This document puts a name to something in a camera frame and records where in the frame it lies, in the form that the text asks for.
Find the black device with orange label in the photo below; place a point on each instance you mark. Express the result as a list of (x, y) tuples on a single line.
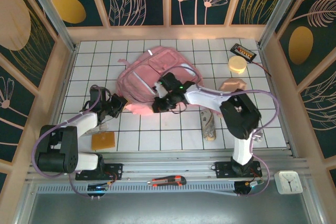
[(242, 52)]

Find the aluminium frame post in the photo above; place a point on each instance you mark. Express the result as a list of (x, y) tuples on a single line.
[(281, 6), (50, 11)]

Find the pink student backpack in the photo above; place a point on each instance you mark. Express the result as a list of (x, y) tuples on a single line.
[(147, 77)]

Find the aluminium mounting rail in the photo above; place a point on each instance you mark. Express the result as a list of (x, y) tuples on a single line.
[(162, 167)]

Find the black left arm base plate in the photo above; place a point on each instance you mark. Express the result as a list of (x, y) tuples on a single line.
[(115, 170)]

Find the beige soft doll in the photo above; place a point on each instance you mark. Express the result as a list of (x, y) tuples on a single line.
[(232, 85)]

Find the clear plastic tube case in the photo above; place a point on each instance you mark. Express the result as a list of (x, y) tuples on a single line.
[(103, 127)]

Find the orange black utility knife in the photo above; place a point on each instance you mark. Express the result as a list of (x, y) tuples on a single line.
[(168, 181)]

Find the white plastic clip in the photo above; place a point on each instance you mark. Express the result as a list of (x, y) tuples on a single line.
[(258, 137)]

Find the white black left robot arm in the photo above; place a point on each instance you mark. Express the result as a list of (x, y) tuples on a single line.
[(84, 124)]

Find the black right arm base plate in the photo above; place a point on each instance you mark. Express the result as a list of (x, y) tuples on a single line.
[(223, 169)]

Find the white square alarm clock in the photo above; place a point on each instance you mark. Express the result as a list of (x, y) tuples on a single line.
[(288, 182)]

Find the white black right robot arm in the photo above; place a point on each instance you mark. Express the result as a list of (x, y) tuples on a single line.
[(204, 96)]

